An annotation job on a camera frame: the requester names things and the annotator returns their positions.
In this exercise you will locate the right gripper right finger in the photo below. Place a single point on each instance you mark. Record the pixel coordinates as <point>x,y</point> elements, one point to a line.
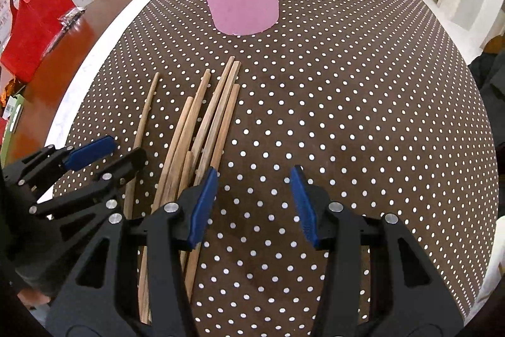
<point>378,280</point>

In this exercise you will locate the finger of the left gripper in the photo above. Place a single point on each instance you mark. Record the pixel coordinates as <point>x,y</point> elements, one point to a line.
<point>42,169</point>
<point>86,207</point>

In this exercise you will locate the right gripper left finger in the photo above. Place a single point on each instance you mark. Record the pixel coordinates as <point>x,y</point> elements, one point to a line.
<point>99,297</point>

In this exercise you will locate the left human hand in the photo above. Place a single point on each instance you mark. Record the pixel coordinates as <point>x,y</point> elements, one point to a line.
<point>32,298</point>

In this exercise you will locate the wooden chopstick on table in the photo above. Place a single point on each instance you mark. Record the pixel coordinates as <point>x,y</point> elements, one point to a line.
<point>192,156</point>
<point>173,180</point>
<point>193,259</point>
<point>130,187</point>
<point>170,154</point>
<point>228,78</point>

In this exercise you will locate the red gift bag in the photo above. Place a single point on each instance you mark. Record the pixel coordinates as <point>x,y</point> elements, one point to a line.
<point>34,25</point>

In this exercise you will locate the clear plastic packet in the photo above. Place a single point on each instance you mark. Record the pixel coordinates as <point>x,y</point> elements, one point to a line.
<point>69,18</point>

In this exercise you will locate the brown polka dot tablecloth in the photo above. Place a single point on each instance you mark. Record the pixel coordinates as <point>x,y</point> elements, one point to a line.
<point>371,97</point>

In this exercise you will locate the dark jacket on chair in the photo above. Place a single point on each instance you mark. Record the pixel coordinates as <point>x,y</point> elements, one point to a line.
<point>488,71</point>

